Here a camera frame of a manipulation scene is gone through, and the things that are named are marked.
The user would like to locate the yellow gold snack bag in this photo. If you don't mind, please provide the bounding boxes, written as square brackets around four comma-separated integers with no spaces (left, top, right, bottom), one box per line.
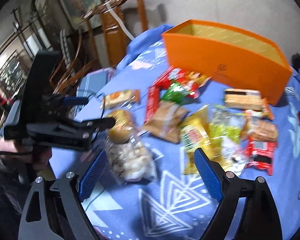
[179,104,215,174]

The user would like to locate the orange label biscuit pack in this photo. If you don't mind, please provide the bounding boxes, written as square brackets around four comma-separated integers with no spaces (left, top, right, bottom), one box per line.
[104,89,140,109]

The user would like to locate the red wafer snack bag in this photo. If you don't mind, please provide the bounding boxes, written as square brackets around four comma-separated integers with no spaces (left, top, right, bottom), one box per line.
[152,66,211,99]

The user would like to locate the small red snack packet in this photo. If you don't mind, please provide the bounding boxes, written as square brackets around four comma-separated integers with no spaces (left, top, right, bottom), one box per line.
[244,138,277,176]

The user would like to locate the green snack packet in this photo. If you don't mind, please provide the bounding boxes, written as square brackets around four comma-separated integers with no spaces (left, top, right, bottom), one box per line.
[160,82,191,105]

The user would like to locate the orange noodle snack packet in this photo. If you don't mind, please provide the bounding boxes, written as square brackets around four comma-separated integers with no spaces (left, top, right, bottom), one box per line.
[262,98,275,121]

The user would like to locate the brown bread pack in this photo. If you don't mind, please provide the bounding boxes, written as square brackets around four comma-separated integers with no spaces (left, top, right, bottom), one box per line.
[241,111,279,142]

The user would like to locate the yellow green snack pack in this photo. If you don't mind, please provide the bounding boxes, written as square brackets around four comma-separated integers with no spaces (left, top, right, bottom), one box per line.
[209,105,245,154]

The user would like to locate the person's left hand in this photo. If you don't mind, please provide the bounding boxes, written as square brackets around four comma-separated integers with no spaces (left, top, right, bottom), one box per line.
[0,138,52,171]

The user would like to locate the orange cardboard box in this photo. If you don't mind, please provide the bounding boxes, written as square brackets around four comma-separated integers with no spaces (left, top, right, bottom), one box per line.
[162,20,292,105]

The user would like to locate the framed wall painting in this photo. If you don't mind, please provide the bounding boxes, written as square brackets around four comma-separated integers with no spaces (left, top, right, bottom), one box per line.
[50,0,103,30]

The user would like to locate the folded blue striped cloth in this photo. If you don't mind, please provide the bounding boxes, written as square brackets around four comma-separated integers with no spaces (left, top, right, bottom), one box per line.
[76,67,116,101]

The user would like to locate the long red biscuit box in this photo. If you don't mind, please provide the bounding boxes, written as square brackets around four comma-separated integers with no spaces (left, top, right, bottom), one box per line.
[145,86,160,122]

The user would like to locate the brown paper snack bag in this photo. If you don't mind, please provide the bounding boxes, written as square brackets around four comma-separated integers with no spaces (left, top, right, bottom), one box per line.
[142,100,189,144]

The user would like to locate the sesame cracker pack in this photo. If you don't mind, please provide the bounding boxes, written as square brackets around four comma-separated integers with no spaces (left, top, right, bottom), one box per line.
[224,88,262,111]

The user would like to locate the blue patterned tablecloth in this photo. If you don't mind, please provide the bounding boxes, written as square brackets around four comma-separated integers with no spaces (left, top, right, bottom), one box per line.
[75,24,300,239]

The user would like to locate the carved wooden chair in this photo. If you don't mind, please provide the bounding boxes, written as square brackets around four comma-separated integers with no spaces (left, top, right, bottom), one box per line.
[49,0,148,94]

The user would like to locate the black cable on table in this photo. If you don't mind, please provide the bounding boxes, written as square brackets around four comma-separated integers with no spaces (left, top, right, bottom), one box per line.
[87,92,108,120]

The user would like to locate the clear bag white candies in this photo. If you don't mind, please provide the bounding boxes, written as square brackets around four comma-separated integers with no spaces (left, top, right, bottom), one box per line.
[106,135,158,184]

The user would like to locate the small bread bun pack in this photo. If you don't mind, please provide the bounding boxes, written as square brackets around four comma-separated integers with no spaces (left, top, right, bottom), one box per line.
[106,109,138,144]

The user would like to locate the white power cable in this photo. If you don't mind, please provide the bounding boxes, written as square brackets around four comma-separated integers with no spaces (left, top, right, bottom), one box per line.
[107,3,136,41]

